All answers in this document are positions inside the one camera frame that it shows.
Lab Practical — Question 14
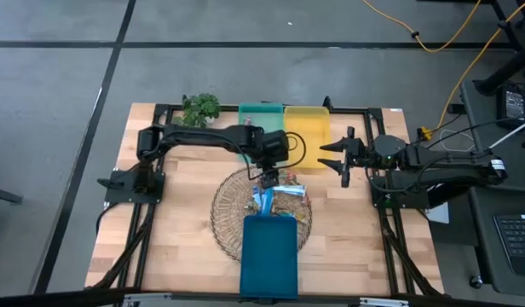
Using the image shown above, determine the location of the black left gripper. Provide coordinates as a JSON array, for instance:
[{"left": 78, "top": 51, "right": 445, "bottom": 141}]
[{"left": 256, "top": 129, "right": 291, "bottom": 190}]

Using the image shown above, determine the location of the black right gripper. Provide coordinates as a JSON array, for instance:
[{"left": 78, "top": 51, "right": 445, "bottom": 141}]
[{"left": 316, "top": 125, "right": 376, "bottom": 189}]

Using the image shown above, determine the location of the white light-blue granola bar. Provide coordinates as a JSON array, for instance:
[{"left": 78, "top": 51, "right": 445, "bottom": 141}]
[{"left": 272, "top": 184, "right": 307, "bottom": 197}]

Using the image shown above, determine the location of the green brown granola bar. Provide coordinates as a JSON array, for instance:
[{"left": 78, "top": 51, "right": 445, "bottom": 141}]
[{"left": 286, "top": 207, "right": 311, "bottom": 224}]

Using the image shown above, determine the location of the yellow plastic bin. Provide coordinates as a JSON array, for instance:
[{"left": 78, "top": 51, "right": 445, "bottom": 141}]
[{"left": 283, "top": 105, "right": 334, "bottom": 170}]

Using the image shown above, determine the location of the teal plastic bin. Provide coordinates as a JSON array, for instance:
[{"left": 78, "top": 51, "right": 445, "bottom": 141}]
[{"left": 238, "top": 101, "right": 286, "bottom": 165}]

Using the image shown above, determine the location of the blue plastic bin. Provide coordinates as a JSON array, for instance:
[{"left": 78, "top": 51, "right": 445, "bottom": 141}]
[{"left": 239, "top": 214, "right": 299, "bottom": 299}]

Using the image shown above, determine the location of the small green potted plant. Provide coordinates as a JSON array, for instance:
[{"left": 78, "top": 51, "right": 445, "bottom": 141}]
[{"left": 172, "top": 92, "right": 223, "bottom": 129}]

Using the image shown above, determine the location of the white paper sheet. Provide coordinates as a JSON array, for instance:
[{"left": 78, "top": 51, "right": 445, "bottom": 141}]
[{"left": 425, "top": 200, "right": 452, "bottom": 226}]

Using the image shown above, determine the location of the silver aluminium profile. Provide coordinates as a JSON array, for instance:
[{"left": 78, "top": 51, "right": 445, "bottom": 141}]
[
  {"left": 359, "top": 297, "right": 411, "bottom": 307},
  {"left": 120, "top": 293, "right": 175, "bottom": 307}
]

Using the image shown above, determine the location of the dark grey desk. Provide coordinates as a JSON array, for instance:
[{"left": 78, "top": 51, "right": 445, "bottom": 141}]
[
  {"left": 466, "top": 185, "right": 525, "bottom": 298},
  {"left": 459, "top": 78, "right": 525, "bottom": 189}
]

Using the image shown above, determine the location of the thin white pole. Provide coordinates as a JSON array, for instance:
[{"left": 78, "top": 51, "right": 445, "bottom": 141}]
[{"left": 487, "top": 126, "right": 525, "bottom": 152}]

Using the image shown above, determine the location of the black power adapter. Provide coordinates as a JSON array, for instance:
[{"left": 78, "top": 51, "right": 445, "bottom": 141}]
[{"left": 495, "top": 84, "right": 525, "bottom": 130}]

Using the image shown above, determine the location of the black desk leg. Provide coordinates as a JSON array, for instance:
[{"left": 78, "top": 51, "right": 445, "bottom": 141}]
[{"left": 474, "top": 0, "right": 525, "bottom": 97}]

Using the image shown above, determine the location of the black keyboard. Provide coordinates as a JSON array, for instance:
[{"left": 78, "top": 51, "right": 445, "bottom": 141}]
[{"left": 493, "top": 212, "right": 525, "bottom": 279}]

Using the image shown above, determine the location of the grey furniture leg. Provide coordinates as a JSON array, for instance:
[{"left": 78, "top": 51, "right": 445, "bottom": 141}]
[{"left": 0, "top": 184, "right": 24, "bottom": 206}]

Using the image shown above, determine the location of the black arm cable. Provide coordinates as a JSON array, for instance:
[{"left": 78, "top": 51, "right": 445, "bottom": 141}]
[{"left": 240, "top": 130, "right": 309, "bottom": 182}]

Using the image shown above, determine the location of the wire mesh basket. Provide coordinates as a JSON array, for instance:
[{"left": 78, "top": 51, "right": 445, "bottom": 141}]
[{"left": 210, "top": 165, "right": 314, "bottom": 262}]

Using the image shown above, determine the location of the yellow extension cable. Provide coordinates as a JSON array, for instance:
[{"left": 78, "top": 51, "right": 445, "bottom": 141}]
[
  {"left": 418, "top": 0, "right": 525, "bottom": 142},
  {"left": 361, "top": 0, "right": 483, "bottom": 55}
]

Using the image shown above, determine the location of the thin white cable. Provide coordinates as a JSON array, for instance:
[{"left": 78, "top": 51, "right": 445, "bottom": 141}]
[{"left": 438, "top": 128, "right": 475, "bottom": 154}]

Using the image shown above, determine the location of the black metal table frame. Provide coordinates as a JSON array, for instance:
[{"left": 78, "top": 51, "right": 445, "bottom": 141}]
[{"left": 85, "top": 96, "right": 445, "bottom": 299}]

